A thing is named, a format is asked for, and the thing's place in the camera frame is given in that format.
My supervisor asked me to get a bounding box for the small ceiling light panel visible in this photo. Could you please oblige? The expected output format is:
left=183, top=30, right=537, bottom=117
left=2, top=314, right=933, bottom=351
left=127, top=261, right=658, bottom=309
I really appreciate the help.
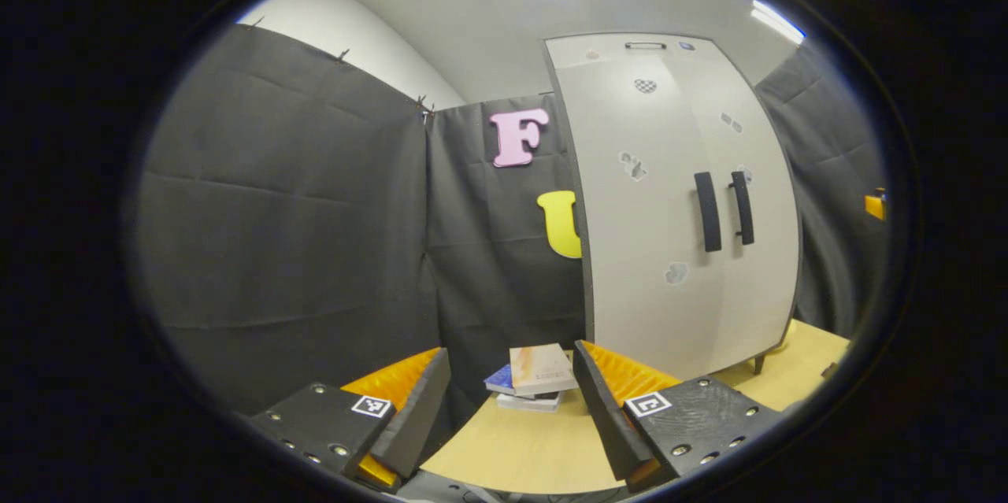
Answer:
left=750, top=0, right=806, bottom=45

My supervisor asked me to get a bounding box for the white book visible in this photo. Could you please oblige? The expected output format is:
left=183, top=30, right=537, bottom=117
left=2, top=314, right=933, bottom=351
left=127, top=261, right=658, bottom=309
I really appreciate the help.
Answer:
left=496, top=391, right=564, bottom=412

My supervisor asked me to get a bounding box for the black backdrop cloth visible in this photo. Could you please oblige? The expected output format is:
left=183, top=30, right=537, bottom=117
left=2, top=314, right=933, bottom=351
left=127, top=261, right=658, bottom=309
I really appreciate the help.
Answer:
left=754, top=43, right=891, bottom=338
left=134, top=21, right=595, bottom=417

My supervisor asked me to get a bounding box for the grey shoe cabinet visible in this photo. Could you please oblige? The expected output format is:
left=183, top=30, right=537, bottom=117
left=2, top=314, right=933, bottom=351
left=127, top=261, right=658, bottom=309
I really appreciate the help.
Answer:
left=542, top=32, right=802, bottom=382

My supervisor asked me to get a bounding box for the grey cabinet door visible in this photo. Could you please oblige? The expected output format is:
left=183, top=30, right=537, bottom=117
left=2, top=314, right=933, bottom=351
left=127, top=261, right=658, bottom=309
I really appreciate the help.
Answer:
left=543, top=54, right=727, bottom=382
left=679, top=54, right=802, bottom=368

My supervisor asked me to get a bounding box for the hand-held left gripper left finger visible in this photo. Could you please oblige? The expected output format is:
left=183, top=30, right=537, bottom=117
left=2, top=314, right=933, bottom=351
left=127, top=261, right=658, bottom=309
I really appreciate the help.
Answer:
left=250, top=347, right=452, bottom=494

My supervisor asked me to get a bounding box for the blue book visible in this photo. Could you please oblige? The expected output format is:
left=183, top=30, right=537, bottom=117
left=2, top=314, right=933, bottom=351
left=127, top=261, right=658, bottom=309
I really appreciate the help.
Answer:
left=484, top=364, right=521, bottom=396

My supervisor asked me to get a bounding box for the beige book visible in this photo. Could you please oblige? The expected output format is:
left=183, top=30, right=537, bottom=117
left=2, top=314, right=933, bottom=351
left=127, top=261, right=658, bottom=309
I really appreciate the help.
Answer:
left=509, top=343, right=580, bottom=398

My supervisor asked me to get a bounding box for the black door handle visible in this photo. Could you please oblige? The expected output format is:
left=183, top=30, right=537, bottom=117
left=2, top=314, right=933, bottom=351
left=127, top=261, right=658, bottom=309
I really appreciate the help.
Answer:
left=693, top=171, right=723, bottom=253
left=728, top=170, right=755, bottom=246

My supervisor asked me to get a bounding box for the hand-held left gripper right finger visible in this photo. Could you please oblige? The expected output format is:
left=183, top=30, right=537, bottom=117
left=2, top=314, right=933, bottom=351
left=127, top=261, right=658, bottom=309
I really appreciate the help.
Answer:
left=573, top=339, right=784, bottom=490

